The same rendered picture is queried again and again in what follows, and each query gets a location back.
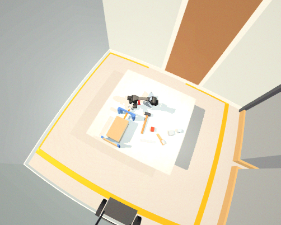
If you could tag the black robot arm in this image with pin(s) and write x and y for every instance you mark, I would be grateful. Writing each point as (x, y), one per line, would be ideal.
(132, 98)

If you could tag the hammer with grey head and wooden handle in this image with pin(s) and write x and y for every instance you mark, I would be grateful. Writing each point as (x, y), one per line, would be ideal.
(147, 114)

